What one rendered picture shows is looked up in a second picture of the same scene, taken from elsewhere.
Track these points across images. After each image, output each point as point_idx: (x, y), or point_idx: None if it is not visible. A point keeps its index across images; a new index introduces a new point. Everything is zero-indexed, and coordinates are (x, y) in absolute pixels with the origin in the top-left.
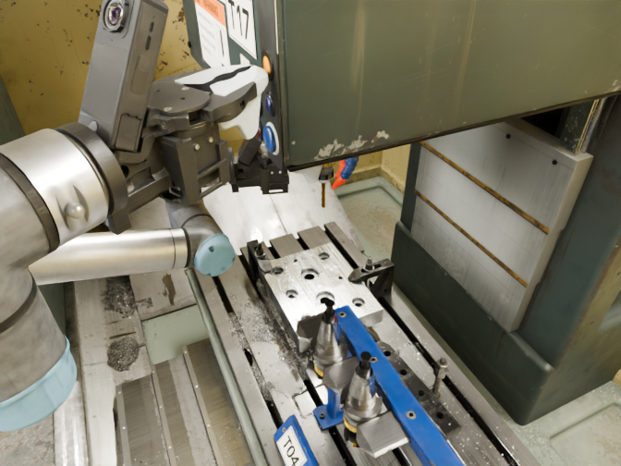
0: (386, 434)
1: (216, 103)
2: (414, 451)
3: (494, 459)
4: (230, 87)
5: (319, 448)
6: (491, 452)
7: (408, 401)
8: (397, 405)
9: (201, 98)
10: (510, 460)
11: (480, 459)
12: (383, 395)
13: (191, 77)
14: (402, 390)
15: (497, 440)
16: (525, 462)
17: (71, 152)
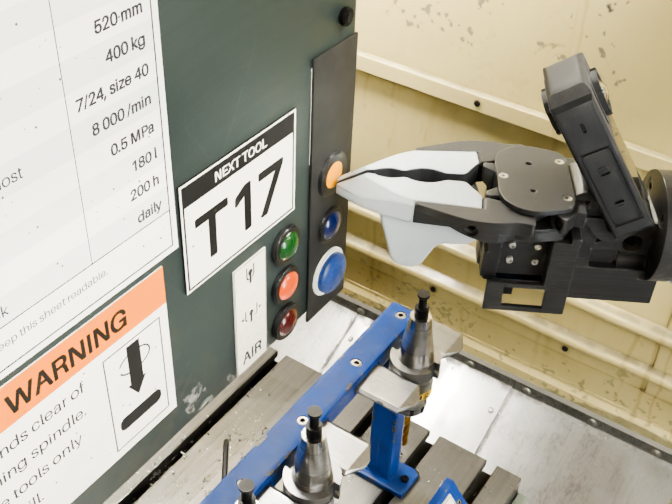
0: (337, 441)
1: (500, 148)
2: (333, 420)
3: (166, 487)
4: (452, 157)
5: None
6: (157, 493)
7: (286, 427)
8: (298, 435)
9: (512, 151)
10: (154, 476)
11: (174, 502)
12: (289, 460)
13: (456, 199)
14: (274, 437)
15: (132, 492)
16: (153, 457)
17: None
